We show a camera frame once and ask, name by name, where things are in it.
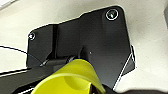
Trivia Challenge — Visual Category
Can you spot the dark grey robot base plate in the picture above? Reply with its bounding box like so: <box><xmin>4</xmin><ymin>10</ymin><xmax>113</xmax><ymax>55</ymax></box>
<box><xmin>26</xmin><ymin>5</ymin><xmax>137</xmax><ymax>91</ymax></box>

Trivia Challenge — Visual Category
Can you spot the blue cable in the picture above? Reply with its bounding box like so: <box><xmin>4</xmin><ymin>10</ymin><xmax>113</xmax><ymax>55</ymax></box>
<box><xmin>0</xmin><ymin>45</ymin><xmax>43</xmax><ymax>66</ymax></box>

